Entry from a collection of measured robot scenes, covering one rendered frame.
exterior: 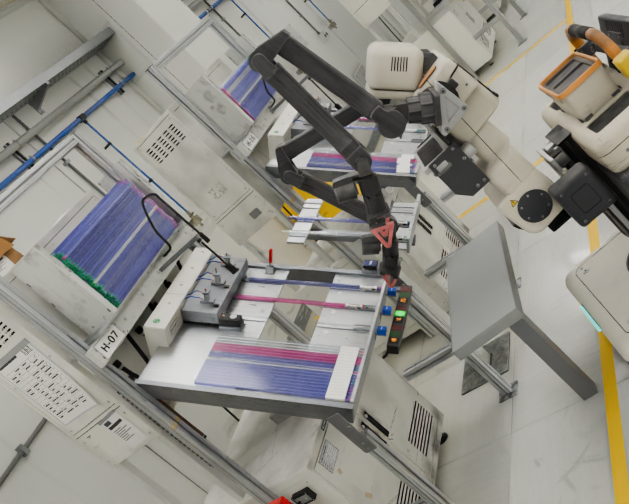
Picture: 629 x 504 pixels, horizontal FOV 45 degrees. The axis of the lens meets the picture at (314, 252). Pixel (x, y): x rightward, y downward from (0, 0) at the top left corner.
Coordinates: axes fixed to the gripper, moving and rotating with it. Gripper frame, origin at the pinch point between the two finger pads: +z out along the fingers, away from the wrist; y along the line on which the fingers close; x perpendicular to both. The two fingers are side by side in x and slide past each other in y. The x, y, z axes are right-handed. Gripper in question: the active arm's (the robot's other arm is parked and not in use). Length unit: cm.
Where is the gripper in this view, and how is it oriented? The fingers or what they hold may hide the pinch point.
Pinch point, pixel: (391, 285)
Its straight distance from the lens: 269.6
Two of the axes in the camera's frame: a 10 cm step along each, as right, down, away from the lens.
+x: 9.7, 0.8, -2.4
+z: 0.7, 8.3, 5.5
